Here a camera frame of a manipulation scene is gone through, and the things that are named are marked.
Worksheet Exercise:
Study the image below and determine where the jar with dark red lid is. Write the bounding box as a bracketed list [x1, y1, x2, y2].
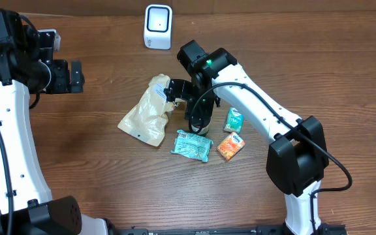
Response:
[188, 110, 211, 136]

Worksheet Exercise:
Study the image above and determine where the teal Kleenex tissue pack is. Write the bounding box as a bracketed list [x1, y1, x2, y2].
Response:
[223, 107, 244, 134]

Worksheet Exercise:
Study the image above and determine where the green wet wipes pack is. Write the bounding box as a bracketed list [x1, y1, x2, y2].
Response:
[170, 129, 213, 163]

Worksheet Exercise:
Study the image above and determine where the beige paper pouch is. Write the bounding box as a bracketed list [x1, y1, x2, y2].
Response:
[117, 74, 183, 147]

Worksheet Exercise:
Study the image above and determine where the orange Kleenex tissue pack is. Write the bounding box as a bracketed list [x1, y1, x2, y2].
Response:
[217, 132, 245, 161]

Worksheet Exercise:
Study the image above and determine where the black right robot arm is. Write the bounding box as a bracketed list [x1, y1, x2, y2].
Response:
[164, 40, 328, 234]

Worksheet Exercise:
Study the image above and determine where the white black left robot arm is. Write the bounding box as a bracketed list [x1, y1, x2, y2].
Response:
[0, 9, 114, 234]

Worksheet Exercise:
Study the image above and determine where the white black barcode scanner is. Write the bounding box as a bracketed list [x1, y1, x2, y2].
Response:
[144, 4, 173, 50]

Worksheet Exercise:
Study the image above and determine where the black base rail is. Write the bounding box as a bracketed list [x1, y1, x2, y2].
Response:
[109, 223, 347, 235]

